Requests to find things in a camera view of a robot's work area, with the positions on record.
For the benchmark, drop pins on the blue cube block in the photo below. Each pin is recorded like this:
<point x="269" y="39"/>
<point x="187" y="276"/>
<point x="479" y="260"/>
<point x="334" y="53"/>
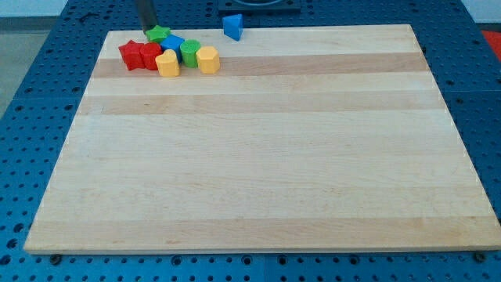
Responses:
<point x="173" y="42"/>

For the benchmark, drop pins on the red star block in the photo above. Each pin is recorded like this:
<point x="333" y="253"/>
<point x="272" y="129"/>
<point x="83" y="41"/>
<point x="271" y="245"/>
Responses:
<point x="131" y="55"/>

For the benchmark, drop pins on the green cylinder block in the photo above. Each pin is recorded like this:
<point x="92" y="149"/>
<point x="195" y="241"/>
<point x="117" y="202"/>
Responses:
<point x="188" y="50"/>

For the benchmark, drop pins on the yellow heart block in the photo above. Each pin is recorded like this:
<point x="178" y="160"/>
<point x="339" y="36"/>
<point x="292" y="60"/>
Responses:
<point x="167" y="64"/>

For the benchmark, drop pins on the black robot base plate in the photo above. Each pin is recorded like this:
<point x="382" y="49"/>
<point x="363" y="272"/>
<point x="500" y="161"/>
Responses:
<point x="257" y="6"/>

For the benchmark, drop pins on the yellow hexagon block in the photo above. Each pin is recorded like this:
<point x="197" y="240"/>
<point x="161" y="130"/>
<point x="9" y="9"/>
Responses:
<point x="208" y="60"/>

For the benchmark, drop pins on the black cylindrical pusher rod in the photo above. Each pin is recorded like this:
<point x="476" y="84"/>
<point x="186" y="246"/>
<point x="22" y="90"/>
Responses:
<point x="147" y="14"/>

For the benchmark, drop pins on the green star block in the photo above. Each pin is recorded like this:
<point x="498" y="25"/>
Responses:
<point x="157" y="33"/>

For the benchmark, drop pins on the blue triangle block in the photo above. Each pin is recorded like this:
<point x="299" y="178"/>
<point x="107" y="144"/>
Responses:
<point x="233" y="26"/>

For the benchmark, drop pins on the red cylinder block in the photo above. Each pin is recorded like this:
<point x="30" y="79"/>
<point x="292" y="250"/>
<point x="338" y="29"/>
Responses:
<point x="149" y="52"/>

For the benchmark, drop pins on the wooden board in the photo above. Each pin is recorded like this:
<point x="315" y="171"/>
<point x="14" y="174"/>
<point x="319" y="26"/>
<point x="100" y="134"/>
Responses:
<point x="308" y="139"/>

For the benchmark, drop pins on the red object at right edge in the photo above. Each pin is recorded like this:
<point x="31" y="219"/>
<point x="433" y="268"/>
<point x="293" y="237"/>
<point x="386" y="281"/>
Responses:
<point x="493" y="38"/>

